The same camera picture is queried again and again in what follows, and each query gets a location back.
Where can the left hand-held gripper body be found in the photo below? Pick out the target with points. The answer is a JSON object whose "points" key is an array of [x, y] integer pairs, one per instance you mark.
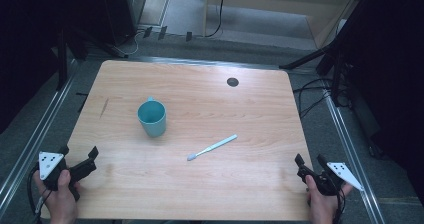
{"points": [[50, 164]]}

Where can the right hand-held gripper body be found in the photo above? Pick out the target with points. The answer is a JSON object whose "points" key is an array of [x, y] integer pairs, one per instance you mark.
{"points": [[336, 177]]}

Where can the teal plastic cup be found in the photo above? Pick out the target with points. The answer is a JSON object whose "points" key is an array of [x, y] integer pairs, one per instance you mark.
{"points": [[152, 121]]}

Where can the light blue toothbrush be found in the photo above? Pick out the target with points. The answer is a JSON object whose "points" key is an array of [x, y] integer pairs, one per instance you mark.
{"points": [[212, 147]]}

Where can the person's right hand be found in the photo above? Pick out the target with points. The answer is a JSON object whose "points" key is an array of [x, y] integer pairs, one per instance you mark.
{"points": [[321, 205]]}

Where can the person's left hand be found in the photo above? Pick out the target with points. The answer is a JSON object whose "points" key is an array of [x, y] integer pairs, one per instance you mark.
{"points": [[61, 200]]}

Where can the black slanted stand leg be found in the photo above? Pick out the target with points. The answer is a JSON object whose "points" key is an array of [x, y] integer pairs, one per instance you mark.
{"points": [[308, 58]]}

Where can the dark round table grommet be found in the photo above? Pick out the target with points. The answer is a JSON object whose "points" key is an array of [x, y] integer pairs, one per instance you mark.
{"points": [[232, 82]]}

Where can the black tape strip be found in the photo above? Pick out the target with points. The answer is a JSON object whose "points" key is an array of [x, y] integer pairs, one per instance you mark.
{"points": [[147, 32], [162, 32]]}

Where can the black cabinet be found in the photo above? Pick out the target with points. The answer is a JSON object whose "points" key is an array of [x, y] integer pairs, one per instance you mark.
{"points": [[123, 10]]}

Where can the long metal floor rail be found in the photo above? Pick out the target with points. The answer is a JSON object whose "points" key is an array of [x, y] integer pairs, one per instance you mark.
{"points": [[353, 157], [33, 144]]}

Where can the black upright stand post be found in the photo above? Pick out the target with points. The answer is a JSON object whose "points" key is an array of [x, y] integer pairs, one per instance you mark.
{"points": [[62, 60], [336, 80]]}

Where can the metal rail behind table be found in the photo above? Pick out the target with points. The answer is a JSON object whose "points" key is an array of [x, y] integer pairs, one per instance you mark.
{"points": [[200, 62]]}

